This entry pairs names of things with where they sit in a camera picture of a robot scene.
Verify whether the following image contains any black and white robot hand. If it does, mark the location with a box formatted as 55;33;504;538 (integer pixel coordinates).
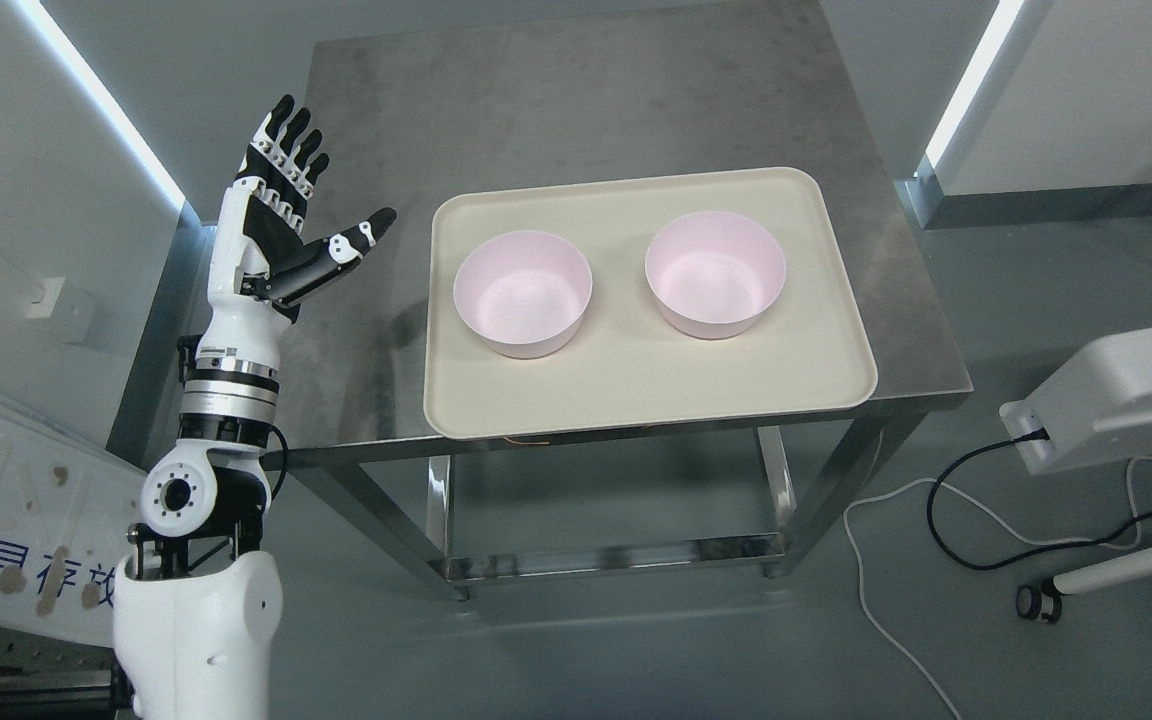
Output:
207;94;397;323

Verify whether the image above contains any pink bowl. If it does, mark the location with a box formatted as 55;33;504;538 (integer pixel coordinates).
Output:
644;210;788;340
452;232;594;361

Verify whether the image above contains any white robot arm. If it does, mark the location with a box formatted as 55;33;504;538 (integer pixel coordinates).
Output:
113;293;288;719

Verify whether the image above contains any stainless steel table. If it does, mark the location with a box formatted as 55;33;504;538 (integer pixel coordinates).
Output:
278;1;972;585

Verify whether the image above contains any white signboard with blue text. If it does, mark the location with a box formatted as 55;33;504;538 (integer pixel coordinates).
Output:
0;395;145;647

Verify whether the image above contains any beige plastic tray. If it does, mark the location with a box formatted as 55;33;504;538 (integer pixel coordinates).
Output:
422;167;878;439

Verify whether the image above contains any white stand leg with caster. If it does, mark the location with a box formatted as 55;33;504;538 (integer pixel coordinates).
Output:
1014;547;1152;624

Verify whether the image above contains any white machine on stand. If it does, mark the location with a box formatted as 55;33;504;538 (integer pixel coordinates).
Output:
998;328;1152;475

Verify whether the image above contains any white wall socket box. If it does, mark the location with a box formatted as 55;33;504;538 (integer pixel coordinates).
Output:
26;276;96;344

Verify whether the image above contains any black power cable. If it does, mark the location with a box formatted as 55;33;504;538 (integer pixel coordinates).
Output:
927;429;1152;573

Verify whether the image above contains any white floor cable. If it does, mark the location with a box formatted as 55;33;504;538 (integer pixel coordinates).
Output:
842;458;1152;720

